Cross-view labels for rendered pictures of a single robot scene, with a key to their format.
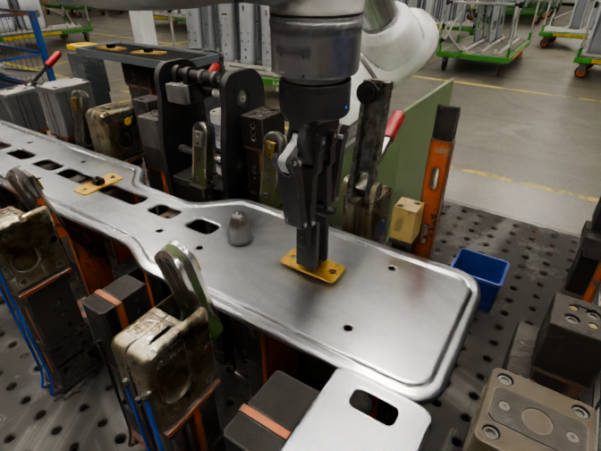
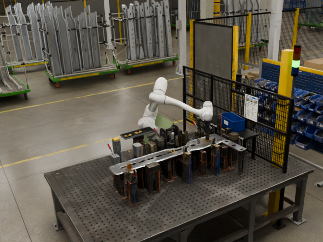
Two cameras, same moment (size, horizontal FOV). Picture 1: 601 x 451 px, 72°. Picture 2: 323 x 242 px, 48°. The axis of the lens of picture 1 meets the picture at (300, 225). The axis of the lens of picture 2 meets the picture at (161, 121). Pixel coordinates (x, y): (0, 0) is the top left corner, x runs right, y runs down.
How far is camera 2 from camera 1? 3.84 m
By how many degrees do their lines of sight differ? 57
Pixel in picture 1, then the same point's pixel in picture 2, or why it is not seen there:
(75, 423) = (198, 181)
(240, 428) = (224, 147)
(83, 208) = (180, 152)
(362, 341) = (219, 140)
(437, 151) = not seen: hidden behind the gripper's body
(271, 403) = (222, 146)
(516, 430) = (234, 134)
